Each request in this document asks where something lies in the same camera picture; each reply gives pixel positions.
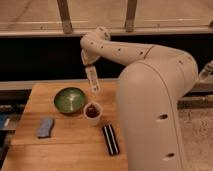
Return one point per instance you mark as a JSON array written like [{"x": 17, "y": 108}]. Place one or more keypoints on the right metal post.
[{"x": 130, "y": 15}]

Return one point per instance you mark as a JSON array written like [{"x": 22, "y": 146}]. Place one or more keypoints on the left metal post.
[{"x": 65, "y": 16}]

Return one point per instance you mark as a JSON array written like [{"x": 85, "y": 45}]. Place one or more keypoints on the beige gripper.
[{"x": 88, "y": 59}]

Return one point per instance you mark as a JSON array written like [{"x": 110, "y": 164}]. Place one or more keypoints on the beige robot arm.
[{"x": 148, "y": 89}]

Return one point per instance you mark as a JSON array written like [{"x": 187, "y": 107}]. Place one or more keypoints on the blue sponge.
[{"x": 45, "y": 127}]

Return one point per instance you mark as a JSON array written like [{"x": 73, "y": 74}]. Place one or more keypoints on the white bottle with label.
[{"x": 93, "y": 78}]

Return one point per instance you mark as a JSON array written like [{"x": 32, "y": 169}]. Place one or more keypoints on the metal post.
[
  {"x": 65, "y": 16},
  {"x": 130, "y": 15}
]

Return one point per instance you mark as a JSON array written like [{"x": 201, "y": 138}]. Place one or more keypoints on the white cup with dark drink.
[{"x": 93, "y": 112}]

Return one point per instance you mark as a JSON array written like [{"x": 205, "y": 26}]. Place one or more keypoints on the green bowl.
[{"x": 69, "y": 100}]

